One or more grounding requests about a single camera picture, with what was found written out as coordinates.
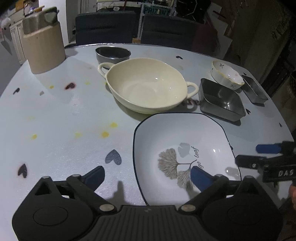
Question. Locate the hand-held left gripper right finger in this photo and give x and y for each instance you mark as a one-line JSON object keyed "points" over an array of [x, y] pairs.
{"points": [[200, 179]]}

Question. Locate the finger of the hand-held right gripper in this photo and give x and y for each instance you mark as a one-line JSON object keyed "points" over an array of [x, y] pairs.
{"points": [[247, 161], [268, 148]]}

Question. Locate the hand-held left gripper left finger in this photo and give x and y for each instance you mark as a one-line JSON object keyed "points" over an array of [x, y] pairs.
{"points": [[96, 177]]}

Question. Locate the white leaf-print square plate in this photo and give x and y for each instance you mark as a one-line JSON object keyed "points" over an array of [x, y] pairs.
{"points": [[175, 139]]}

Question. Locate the large steel rectangular tray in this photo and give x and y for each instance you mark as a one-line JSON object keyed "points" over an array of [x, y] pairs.
{"points": [[219, 102]]}

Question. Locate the small floral ceramic bowl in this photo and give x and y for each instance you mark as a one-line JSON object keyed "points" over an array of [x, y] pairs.
{"points": [[225, 74]]}

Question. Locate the round steel bowl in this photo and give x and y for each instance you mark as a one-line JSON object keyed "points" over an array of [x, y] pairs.
{"points": [[113, 54]]}

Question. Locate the person's right hand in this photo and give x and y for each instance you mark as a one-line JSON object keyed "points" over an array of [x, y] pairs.
{"points": [[293, 194]]}

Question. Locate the small steel rectangular tray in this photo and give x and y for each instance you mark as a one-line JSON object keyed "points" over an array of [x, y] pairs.
{"points": [[254, 90]]}

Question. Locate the maroon fabric chair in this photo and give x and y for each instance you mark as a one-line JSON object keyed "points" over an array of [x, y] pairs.
{"points": [[208, 39]]}

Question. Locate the beige cylindrical utensil holder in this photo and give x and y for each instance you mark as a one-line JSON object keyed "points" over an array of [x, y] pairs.
{"points": [[46, 53]]}

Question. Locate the dark blue fabric chair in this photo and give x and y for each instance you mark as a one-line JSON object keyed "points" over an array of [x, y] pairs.
{"points": [[166, 32], [104, 27]]}

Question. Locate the white cabinet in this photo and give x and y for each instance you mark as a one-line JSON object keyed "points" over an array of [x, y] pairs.
{"points": [[17, 41]]}

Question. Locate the green sign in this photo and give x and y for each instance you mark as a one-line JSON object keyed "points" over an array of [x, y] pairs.
{"points": [[155, 10]]}

